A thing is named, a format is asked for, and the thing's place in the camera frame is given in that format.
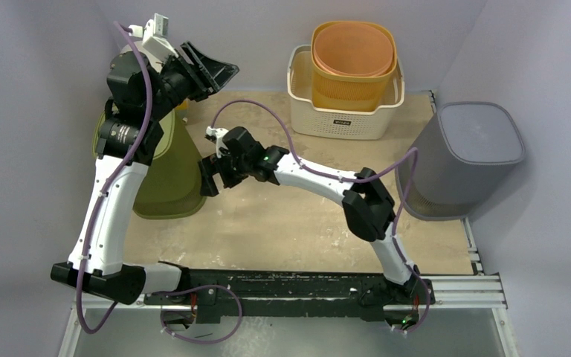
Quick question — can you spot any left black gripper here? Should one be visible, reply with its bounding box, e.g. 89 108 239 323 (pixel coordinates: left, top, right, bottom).
145 42 238 120

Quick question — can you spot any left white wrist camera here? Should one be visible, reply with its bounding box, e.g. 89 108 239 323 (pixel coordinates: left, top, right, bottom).
128 13 179 62

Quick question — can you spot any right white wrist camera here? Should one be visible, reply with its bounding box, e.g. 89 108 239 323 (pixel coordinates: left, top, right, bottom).
205 126 228 158

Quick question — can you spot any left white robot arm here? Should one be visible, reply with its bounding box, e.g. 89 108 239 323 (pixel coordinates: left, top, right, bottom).
50 42 239 304

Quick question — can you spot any aluminium rail frame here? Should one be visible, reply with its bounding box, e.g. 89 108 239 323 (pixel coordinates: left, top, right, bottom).
57 218 520 356

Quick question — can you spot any white perforated storage basket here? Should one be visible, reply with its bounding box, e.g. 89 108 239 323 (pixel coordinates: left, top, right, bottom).
287 45 405 140

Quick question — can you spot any olive green mesh bin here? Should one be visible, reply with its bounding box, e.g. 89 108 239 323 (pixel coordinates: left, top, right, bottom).
91 108 207 220

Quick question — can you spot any small round drawer cabinet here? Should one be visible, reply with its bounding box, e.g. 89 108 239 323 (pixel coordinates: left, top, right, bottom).
117 42 190 122

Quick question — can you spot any grey mesh waste bin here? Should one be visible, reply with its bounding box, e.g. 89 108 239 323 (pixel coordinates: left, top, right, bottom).
395 101 526 221

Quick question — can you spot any yellow mesh bin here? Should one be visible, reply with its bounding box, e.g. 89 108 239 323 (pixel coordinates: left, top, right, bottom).
310 20 399 112

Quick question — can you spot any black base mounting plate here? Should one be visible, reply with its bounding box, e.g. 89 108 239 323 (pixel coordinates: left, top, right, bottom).
144 268 436 329

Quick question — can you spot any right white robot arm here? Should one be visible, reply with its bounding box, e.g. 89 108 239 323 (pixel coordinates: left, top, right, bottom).
199 126 428 303

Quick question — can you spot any orange inner bin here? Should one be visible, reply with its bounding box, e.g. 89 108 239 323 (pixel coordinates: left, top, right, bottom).
312 21 397 77

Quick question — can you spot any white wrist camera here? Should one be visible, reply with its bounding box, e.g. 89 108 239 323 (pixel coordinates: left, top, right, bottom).
128 13 179 62
205 126 228 158

